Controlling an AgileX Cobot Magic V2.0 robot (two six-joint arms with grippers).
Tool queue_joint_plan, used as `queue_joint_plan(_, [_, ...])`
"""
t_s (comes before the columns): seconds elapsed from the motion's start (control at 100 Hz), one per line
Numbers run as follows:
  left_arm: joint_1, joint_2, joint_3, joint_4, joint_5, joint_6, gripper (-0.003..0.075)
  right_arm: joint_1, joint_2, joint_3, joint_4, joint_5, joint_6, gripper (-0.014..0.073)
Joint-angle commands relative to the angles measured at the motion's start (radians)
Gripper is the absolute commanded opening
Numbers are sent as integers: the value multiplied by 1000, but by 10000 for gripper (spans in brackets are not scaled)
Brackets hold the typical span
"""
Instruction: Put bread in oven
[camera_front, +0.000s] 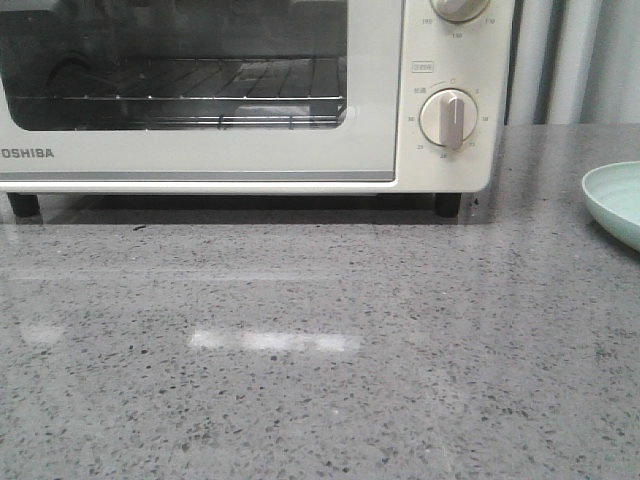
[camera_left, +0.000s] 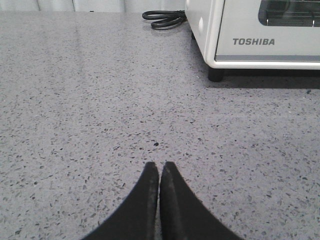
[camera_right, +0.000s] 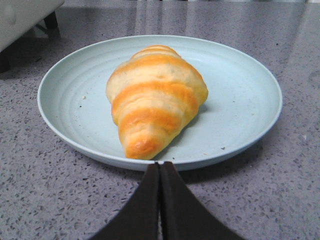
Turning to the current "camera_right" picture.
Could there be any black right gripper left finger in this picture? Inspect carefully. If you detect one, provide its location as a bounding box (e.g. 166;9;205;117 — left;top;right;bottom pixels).
91;163;160;240

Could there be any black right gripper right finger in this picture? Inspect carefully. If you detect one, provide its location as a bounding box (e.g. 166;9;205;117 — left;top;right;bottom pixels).
160;162;242;240

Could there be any golden croissant bread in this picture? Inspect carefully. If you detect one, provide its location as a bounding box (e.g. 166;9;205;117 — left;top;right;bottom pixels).
106;45;209;160

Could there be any right black oven foot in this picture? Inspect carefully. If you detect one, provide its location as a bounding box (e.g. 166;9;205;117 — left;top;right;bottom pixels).
43;11;60;39

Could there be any cream toaster oven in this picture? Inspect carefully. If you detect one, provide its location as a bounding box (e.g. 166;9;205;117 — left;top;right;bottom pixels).
0;0;65;73

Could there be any light green plate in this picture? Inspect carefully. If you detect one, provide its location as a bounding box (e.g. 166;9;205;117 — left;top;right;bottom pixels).
37;35;283;171

